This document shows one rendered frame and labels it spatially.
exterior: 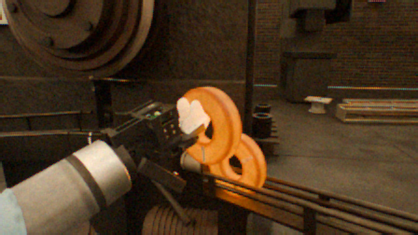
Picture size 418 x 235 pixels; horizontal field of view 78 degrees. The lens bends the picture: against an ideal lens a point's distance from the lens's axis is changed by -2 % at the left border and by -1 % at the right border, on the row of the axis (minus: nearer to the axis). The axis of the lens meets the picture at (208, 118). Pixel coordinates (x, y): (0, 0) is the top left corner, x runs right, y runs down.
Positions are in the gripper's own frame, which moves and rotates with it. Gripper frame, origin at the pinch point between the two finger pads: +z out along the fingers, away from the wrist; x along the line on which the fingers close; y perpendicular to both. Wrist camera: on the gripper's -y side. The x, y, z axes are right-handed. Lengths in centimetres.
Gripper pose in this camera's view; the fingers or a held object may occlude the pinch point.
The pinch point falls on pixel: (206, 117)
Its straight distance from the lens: 53.0
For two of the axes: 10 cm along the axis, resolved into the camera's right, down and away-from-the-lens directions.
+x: -7.2, -1.7, 6.7
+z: 6.6, -4.5, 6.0
